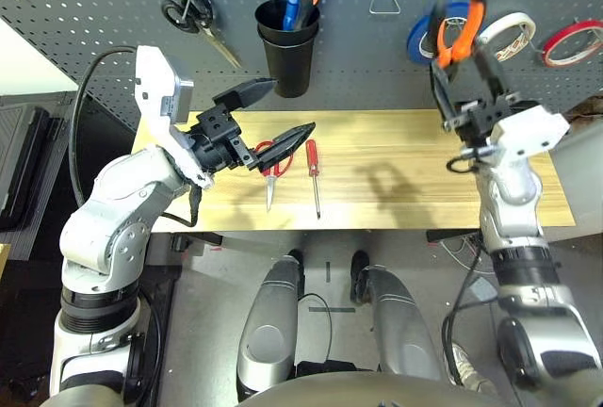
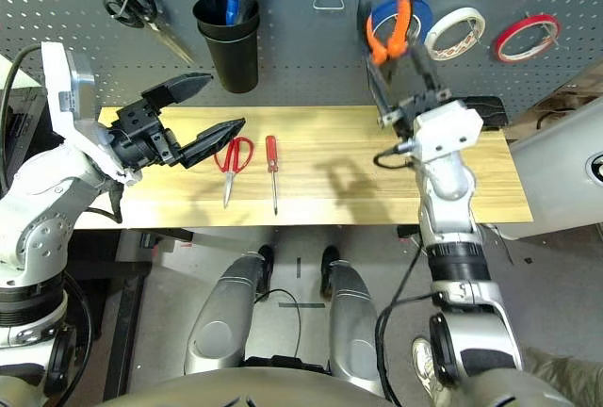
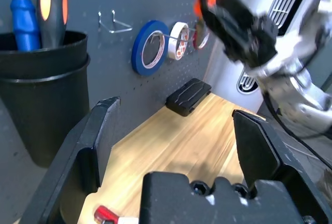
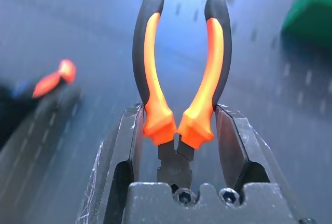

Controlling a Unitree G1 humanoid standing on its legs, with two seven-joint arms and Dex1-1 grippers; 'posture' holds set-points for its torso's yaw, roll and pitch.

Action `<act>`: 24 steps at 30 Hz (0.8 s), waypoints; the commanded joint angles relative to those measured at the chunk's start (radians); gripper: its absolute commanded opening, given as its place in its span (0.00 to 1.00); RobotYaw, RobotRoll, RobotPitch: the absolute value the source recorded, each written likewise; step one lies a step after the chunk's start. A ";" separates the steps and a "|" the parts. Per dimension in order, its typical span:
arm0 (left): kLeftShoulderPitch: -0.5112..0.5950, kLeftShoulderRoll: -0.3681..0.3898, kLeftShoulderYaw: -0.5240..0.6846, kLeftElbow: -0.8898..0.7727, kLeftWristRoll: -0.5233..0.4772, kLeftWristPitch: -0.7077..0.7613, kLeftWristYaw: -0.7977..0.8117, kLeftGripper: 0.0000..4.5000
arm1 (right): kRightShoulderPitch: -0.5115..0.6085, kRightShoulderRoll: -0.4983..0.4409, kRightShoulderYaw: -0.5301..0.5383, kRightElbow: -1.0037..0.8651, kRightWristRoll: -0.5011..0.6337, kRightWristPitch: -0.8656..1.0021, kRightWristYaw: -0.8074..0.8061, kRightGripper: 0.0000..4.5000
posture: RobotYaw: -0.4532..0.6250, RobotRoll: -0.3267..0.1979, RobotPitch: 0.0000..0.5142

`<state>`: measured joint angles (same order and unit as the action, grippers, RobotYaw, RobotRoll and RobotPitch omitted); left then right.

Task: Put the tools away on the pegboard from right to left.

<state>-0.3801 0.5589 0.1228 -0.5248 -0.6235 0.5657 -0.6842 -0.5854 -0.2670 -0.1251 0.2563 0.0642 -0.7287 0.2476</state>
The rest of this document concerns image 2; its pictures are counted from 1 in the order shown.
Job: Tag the blue tape roll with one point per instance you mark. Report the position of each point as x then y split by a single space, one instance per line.
424 9

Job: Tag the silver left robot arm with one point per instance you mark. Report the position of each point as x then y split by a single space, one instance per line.
42 218

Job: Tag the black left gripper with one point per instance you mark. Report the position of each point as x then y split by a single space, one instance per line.
141 138

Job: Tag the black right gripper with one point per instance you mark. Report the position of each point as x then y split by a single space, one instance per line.
414 110

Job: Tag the red tape roll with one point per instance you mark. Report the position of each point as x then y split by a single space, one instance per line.
498 46

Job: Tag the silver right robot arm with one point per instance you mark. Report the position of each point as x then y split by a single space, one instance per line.
447 200

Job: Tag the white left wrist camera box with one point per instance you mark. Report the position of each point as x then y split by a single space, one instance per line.
59 96

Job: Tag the white tape roll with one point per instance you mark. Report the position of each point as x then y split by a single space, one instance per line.
452 13

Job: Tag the silver robot right leg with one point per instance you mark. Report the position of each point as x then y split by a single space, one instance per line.
353 322

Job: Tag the white grey sneaker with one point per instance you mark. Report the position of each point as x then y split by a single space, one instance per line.
428 364

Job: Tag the grey robot torso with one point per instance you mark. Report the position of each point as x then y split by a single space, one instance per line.
245 393

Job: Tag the black ribbed tool case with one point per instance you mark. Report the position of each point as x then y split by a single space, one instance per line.
492 110

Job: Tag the silver robot leg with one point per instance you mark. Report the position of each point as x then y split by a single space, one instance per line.
221 322
353 322

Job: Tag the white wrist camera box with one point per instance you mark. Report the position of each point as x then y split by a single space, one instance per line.
59 96
447 129

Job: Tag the black rolling cabinet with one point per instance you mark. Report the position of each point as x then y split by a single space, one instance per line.
94 256

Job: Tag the grey perforated pegboard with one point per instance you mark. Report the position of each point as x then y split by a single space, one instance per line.
292 49

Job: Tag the black hard equipment case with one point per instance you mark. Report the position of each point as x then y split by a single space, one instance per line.
28 129

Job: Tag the short black floor tape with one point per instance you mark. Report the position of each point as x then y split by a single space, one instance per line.
298 268

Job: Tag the metal peg hook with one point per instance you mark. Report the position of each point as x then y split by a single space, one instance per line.
542 25

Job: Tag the black table leg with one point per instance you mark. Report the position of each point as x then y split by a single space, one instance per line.
169 237

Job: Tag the black plastic cup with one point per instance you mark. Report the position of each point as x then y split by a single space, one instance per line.
235 63

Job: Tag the silver robot left leg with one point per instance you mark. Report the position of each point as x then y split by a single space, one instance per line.
221 322

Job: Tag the long grey floor tape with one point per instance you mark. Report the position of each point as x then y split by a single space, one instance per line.
301 304

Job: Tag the grey white machine housing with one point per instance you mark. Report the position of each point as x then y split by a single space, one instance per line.
556 167

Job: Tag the person's olive trouser leg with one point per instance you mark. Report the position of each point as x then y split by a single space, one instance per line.
565 374

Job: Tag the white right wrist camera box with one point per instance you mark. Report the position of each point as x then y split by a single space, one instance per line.
447 129

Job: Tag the orange black needle-nose pliers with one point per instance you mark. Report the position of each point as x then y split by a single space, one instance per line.
377 51

